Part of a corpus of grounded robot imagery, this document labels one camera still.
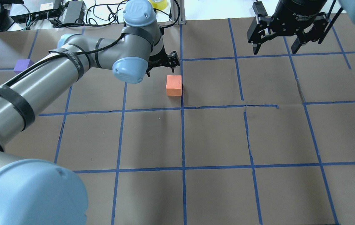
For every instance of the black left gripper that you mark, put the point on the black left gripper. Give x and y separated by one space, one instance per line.
167 60

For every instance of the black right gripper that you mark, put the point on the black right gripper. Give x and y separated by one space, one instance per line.
297 11

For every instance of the orange foam block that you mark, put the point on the orange foam block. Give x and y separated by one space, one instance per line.
174 85

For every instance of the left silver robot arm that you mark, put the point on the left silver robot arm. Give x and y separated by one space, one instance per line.
39 192

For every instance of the yellow tape roll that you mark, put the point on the yellow tape roll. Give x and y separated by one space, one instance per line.
159 4

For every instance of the grey power brick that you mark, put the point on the grey power brick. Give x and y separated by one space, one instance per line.
74 12

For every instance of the purple foam block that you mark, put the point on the purple foam block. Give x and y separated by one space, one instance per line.
21 65

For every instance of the aluminium extrusion post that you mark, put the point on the aluminium extrusion post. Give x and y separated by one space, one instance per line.
177 10

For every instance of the black network switch box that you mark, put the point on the black network switch box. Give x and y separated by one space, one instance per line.
35 9

